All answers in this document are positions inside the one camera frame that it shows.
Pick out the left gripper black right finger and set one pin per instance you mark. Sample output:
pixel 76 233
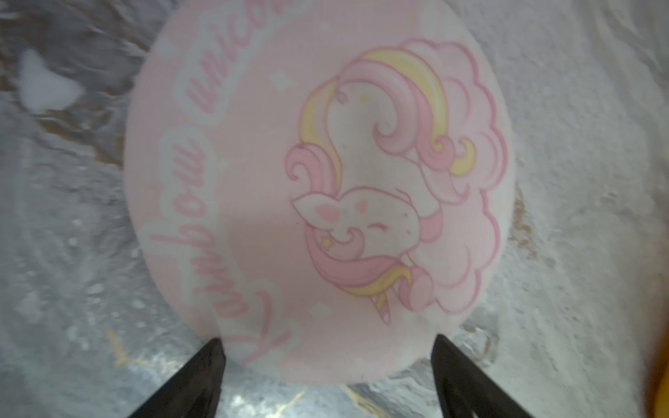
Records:
pixel 464 390

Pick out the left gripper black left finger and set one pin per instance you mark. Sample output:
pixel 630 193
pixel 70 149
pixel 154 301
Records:
pixel 194 391

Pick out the yellow plastic storage box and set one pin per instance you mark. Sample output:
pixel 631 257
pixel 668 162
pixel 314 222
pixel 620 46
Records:
pixel 657 385

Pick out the pink kitty coaster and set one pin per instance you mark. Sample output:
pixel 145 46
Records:
pixel 325 186

